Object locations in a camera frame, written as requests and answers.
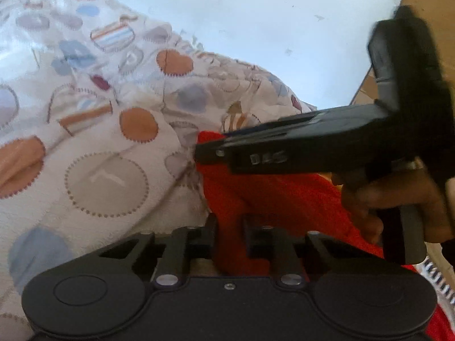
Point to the wooden board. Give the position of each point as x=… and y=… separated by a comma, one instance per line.
x=440, y=17

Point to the red fleece garment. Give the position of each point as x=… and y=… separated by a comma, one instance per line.
x=270, y=195

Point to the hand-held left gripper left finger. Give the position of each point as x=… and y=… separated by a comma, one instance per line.
x=208, y=238

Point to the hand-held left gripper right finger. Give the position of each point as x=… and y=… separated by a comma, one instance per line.
x=253, y=238

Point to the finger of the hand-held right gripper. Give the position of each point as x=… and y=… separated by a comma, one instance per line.
x=284, y=156
x=277, y=124

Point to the black white striped cloth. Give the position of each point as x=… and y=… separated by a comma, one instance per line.
x=439, y=280

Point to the printed quilt blanket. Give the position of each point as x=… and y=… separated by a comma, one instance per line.
x=92, y=120

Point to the person's right hand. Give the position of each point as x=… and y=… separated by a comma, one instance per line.
x=384, y=199

